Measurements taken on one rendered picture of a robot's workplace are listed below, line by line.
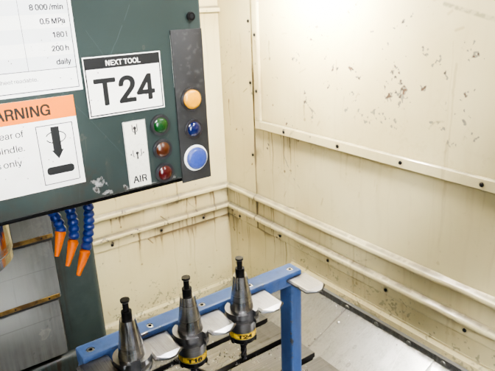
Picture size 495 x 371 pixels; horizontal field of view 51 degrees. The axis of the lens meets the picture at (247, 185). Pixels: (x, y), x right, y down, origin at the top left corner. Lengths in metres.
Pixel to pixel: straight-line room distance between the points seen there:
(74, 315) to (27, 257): 0.24
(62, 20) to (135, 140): 0.16
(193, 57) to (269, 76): 1.03
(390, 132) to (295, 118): 0.37
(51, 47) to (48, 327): 0.97
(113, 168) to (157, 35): 0.17
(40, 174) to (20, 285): 0.78
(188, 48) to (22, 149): 0.24
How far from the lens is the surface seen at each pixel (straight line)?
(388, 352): 1.57
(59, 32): 0.63
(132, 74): 0.66
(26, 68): 0.62
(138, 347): 0.90
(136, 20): 0.66
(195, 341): 0.93
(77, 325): 1.55
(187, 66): 0.69
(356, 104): 1.45
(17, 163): 0.63
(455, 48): 1.25
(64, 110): 0.64
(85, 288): 1.51
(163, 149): 0.69
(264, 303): 1.03
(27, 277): 1.40
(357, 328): 1.64
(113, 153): 0.67
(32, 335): 1.48
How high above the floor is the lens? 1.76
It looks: 19 degrees down
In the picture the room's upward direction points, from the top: 2 degrees counter-clockwise
